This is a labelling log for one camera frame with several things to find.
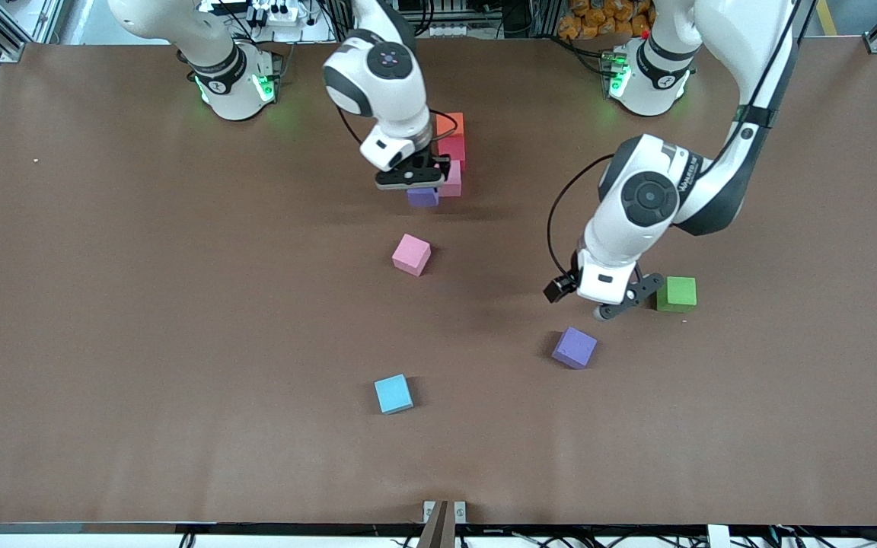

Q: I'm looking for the pink foam block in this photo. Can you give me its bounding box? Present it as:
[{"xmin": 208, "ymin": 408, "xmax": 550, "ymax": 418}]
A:
[
  {"xmin": 438, "ymin": 159, "xmax": 463, "ymax": 198},
  {"xmin": 391, "ymin": 234, "xmax": 432, "ymax": 277}
]

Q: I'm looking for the red foam block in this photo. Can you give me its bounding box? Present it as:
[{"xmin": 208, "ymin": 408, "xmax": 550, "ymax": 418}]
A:
[{"xmin": 438, "ymin": 135, "xmax": 467, "ymax": 172}]

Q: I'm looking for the green foam block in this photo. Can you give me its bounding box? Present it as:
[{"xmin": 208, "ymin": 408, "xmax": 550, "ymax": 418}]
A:
[{"xmin": 655, "ymin": 276, "xmax": 698, "ymax": 314}]

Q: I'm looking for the light blue foam block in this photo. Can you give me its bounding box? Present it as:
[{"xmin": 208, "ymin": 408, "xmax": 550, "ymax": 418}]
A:
[{"xmin": 374, "ymin": 374, "xmax": 414, "ymax": 416}]

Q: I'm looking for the white power strip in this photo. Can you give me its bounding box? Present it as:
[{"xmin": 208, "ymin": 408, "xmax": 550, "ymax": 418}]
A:
[{"xmin": 247, "ymin": 0, "xmax": 304, "ymax": 25}]

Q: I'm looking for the bag of orange items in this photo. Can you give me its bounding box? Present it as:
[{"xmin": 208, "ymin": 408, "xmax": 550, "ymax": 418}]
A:
[{"xmin": 558, "ymin": 0, "xmax": 656, "ymax": 40}]

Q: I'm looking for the brown table cover sheet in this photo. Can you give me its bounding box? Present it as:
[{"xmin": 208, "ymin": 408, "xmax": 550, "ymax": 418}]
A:
[{"xmin": 0, "ymin": 37, "xmax": 877, "ymax": 527}]

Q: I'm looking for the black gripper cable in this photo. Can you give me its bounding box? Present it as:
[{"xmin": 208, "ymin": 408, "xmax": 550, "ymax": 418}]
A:
[{"xmin": 546, "ymin": 0, "xmax": 801, "ymax": 279}]

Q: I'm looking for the small metal bracket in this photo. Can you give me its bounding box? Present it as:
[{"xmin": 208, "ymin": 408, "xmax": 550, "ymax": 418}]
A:
[{"xmin": 423, "ymin": 500, "xmax": 467, "ymax": 525}]

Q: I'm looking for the brown camera post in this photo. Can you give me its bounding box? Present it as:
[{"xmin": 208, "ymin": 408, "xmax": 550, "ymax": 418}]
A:
[{"xmin": 417, "ymin": 500, "xmax": 456, "ymax": 548}]

